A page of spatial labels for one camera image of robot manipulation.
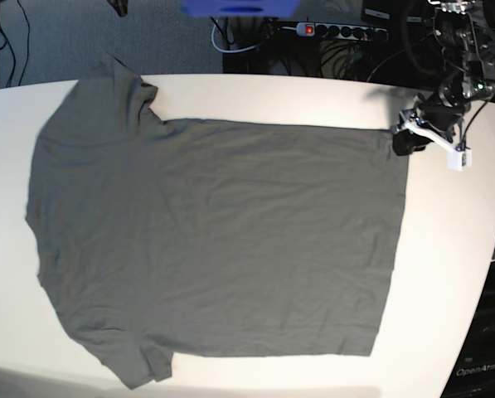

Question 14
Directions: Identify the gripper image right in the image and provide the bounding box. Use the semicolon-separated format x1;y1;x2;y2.
392;93;465;157

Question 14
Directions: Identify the grey T-shirt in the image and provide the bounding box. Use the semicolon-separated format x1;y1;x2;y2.
26;57;408;389

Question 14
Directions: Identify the white power strip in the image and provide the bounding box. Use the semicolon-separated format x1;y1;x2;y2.
292;22;389;42

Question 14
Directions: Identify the black OpenArm base box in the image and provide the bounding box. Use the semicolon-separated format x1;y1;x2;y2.
441;261;495;397

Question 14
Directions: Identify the blue plastic bin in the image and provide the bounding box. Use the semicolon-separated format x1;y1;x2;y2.
182;0;300;17

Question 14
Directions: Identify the white cable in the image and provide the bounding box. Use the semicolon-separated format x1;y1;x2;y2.
211;17;260;54

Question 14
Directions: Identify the black cable on wall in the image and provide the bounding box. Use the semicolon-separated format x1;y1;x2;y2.
7;0;32;88

